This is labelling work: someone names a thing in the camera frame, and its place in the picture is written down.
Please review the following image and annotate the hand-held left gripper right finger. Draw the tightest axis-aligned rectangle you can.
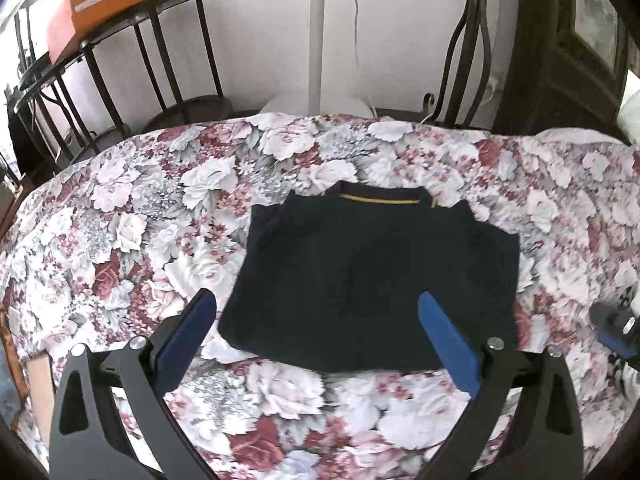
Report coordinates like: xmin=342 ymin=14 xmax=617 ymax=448
xmin=417 ymin=291 xmax=586 ymax=480

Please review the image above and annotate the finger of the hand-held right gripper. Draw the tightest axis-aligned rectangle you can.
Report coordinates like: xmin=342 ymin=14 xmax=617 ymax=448
xmin=589 ymin=302 xmax=640 ymax=361

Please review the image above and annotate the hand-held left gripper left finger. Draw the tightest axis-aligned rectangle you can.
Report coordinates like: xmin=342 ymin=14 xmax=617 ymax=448
xmin=49 ymin=289 xmax=218 ymax=480

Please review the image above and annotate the navy blue cardigan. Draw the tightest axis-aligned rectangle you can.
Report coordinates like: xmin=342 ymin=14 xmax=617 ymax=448
xmin=217 ymin=182 xmax=521 ymax=373

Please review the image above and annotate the floral blanket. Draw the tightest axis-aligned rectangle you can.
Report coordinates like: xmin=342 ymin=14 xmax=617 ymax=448
xmin=0 ymin=112 xmax=640 ymax=480

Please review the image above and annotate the low black round table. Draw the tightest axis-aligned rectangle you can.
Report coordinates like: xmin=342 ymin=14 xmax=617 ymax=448
xmin=14 ymin=52 xmax=133 ymax=176

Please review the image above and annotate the tall black round table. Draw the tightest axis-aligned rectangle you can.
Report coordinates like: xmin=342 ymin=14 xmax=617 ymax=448
xmin=80 ymin=0 xmax=236 ymax=133

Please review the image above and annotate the dark wooden cabinet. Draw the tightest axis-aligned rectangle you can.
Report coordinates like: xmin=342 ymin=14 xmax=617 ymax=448
xmin=492 ymin=0 xmax=631 ymax=136

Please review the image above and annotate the white fan stand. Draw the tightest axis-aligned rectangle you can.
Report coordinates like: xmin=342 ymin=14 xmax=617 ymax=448
xmin=260 ymin=0 xmax=376 ymax=116

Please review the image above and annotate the orange box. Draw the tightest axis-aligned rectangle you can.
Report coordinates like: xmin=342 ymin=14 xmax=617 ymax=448
xmin=47 ymin=0 xmax=167 ymax=63

